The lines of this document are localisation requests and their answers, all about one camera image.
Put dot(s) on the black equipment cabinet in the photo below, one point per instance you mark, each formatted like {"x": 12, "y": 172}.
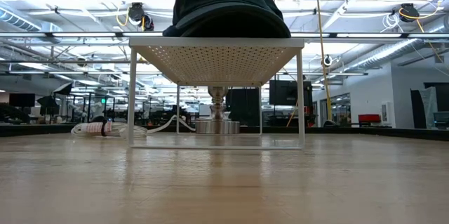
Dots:
{"x": 245, "y": 106}

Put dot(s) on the white perforated metal rack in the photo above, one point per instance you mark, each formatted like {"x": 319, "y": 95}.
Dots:
{"x": 217, "y": 62}

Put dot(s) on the black monitor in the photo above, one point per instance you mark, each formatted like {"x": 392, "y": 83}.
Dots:
{"x": 291, "y": 92}

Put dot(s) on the red box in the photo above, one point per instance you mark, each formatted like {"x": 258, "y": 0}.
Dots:
{"x": 369, "y": 118}

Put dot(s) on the black standing panel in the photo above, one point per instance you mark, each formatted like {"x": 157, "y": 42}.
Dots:
{"x": 415, "y": 108}

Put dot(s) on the silver ventilation duct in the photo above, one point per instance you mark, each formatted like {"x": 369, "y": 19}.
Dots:
{"x": 386, "y": 53}

